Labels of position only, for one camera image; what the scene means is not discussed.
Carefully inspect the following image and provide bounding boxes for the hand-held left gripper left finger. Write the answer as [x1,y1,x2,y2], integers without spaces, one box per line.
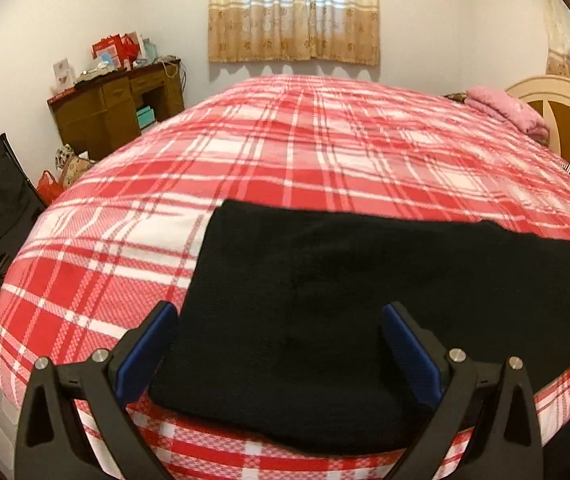
[15,301,181,480]

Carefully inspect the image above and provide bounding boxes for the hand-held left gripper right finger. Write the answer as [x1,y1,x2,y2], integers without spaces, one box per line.
[381,302,551,480]

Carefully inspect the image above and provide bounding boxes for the black pants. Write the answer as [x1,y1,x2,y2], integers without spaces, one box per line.
[147,199,570,456]

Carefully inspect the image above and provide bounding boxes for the red plastic bag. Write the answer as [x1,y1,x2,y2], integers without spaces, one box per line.
[37,170,66,206]

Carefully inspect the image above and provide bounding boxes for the patterned tote bag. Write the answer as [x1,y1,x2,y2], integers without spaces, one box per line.
[55,144,97,191]

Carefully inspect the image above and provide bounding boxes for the bed with red plaid sheet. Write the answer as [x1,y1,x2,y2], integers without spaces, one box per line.
[0,74,570,480]

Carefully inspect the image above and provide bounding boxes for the brown wooden desk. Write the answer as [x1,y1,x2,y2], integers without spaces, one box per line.
[47,60,186,161]

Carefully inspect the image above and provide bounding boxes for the pink folded blanket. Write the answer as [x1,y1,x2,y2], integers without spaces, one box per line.
[465,86,550,141]

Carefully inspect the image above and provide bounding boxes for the red flat box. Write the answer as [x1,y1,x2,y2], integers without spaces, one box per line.
[47,87,76,106]

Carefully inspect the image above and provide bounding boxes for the white greeting card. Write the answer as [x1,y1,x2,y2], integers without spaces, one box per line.
[53,57,76,89]

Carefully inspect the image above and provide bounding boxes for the cream wooden headboard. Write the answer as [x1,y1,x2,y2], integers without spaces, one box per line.
[506,75,570,168]

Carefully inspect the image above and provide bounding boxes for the red gift bag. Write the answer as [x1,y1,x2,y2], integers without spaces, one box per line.
[91,35,126,69]
[120,33,142,69]

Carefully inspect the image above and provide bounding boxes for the yellow floral window curtain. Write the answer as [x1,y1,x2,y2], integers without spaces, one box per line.
[208,0,381,66]

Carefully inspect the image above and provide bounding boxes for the white charging cable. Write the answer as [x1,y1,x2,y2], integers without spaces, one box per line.
[157,55,186,82]

